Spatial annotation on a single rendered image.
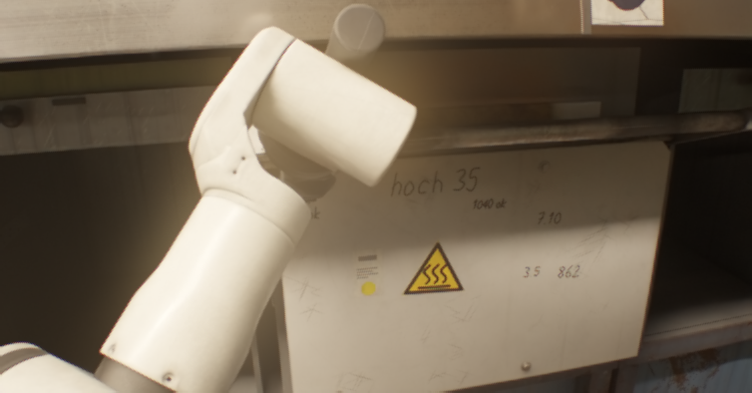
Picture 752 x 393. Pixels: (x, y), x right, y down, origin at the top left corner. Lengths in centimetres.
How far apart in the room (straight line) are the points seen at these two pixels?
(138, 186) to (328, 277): 85
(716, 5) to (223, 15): 52
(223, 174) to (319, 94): 8
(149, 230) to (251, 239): 126
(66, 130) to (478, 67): 62
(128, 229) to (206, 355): 129
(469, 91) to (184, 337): 68
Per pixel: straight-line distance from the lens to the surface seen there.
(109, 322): 141
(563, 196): 86
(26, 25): 55
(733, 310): 150
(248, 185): 32
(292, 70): 36
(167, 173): 150
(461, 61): 87
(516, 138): 66
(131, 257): 161
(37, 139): 87
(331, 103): 35
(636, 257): 98
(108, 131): 84
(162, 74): 82
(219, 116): 33
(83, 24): 53
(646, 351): 130
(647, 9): 64
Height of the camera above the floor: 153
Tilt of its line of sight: 18 degrees down
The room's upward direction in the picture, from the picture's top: 1 degrees counter-clockwise
